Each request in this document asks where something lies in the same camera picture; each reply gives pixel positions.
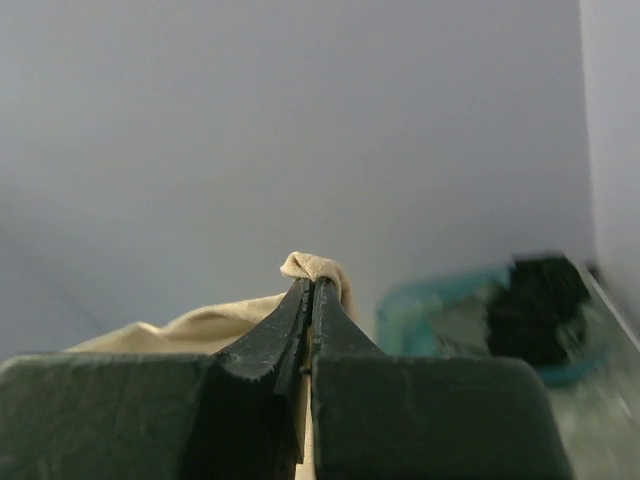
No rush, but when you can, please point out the black t shirt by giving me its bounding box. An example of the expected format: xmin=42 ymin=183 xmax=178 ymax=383
xmin=485 ymin=254 xmax=590 ymax=368

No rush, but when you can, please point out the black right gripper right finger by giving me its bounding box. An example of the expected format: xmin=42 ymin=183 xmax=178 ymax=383
xmin=311 ymin=280 xmax=573 ymax=479

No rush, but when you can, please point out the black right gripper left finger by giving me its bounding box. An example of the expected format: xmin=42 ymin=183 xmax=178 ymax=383
xmin=179 ymin=280 xmax=311 ymax=479

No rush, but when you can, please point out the teal plastic basket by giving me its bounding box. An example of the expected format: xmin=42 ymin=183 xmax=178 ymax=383
xmin=376 ymin=263 xmax=612 ymax=386

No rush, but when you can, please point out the tan t shirt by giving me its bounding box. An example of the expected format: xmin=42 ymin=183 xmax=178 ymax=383
xmin=62 ymin=250 xmax=364 ymax=480

